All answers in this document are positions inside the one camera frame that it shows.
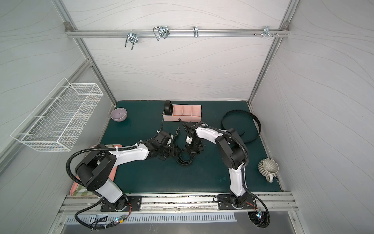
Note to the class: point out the white ribbed cup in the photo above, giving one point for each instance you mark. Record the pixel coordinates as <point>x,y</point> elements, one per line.
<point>268,168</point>

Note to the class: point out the long black belt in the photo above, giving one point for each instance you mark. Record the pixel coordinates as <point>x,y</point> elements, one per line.
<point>168,108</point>

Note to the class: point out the horizontal aluminium rail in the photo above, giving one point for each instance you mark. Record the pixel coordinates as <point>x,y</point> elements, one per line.
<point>174,33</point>

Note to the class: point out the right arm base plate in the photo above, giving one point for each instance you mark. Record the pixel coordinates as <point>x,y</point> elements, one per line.
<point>225,202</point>

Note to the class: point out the pink divided storage box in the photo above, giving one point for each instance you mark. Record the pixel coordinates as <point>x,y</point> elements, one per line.
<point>187,113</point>

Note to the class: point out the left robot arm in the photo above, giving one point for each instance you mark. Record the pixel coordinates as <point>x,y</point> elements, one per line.
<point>92,167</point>

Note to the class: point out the white wire basket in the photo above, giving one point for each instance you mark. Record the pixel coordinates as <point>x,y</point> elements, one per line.
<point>57,122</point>

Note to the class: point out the purple bowl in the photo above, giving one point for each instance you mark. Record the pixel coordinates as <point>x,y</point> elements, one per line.
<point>119,114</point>

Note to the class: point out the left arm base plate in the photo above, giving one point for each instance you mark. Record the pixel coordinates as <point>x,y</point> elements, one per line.
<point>124,204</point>

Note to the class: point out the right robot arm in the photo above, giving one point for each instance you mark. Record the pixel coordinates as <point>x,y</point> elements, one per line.
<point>233,152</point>

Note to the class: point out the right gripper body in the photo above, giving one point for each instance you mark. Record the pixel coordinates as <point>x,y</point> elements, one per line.
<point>194,146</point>

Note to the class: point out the green checked cloth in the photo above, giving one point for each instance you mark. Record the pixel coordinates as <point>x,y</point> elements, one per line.
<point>80,191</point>

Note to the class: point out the metal hook clamp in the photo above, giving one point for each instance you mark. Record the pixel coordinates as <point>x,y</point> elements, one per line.
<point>195,32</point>
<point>266,33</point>
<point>161,32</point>
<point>132,39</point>

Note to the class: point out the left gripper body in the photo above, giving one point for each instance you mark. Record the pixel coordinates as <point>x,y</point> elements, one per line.
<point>171,140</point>

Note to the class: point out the pink tray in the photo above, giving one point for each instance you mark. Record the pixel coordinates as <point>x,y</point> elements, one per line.
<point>111,176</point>

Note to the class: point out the front aluminium frame rail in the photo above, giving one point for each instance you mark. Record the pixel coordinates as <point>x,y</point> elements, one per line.
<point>203,202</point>

